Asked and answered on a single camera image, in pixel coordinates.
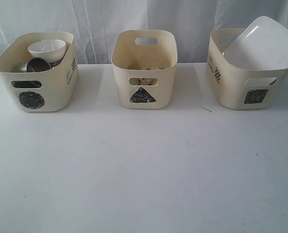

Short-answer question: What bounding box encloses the white ceramic bowl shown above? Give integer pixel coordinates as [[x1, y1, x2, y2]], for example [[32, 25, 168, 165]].
[[28, 39, 66, 63]]

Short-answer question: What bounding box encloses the stainless steel mug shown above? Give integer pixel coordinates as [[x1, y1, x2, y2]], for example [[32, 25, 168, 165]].
[[49, 58, 63, 68], [12, 58, 52, 73]]

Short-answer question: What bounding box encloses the stainless steel bowl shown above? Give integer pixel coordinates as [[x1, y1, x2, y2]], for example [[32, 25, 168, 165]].
[[11, 81, 42, 88]]

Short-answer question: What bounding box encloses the white square plate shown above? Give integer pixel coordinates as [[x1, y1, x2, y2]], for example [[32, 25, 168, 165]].
[[223, 16, 288, 71]]

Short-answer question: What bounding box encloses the wooden chopstick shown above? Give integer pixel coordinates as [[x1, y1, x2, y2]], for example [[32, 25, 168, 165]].
[[129, 67, 164, 85]]

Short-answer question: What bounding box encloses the cream bin with black triangle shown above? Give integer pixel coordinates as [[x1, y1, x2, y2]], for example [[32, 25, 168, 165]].
[[112, 30, 177, 109]]

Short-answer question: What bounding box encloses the cream bin with black circle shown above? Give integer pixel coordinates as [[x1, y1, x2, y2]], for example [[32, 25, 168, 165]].
[[0, 32, 79, 112]]

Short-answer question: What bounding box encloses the cream bin with black square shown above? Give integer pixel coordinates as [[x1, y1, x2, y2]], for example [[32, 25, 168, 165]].
[[206, 28, 288, 110]]

